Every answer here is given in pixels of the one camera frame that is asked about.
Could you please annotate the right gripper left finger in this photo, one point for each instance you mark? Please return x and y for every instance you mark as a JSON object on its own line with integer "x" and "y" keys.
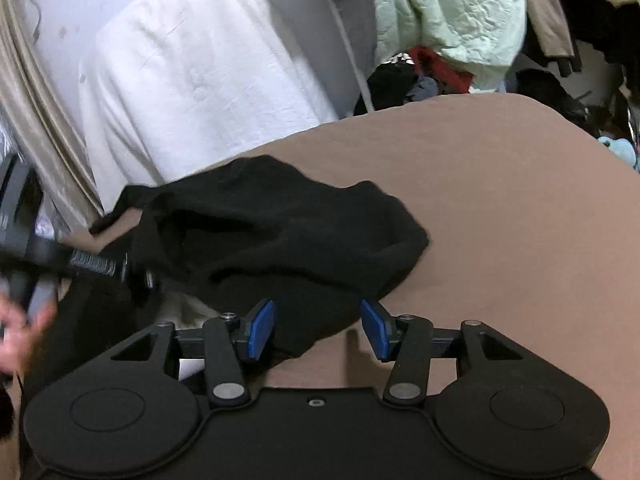
{"x": 229, "y": 341}

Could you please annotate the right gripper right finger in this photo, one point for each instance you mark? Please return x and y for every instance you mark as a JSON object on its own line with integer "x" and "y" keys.
{"x": 405, "y": 340}

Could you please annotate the black garment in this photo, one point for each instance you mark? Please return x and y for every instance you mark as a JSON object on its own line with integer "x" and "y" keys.
{"x": 225, "y": 239}

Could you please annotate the person's left hand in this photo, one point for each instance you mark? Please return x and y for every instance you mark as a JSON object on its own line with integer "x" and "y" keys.
{"x": 22, "y": 337}

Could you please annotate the beige curtain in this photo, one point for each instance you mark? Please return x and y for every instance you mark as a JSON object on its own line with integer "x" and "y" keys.
{"x": 44, "y": 132}

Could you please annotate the red garment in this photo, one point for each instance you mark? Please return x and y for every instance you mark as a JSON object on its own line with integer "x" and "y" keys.
{"x": 431, "y": 65}

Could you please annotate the light green quilted garment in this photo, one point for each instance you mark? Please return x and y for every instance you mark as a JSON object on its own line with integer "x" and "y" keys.
{"x": 480, "y": 37}

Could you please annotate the brown hanging garment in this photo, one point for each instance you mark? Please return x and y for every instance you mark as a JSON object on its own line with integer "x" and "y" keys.
{"x": 548, "y": 37}

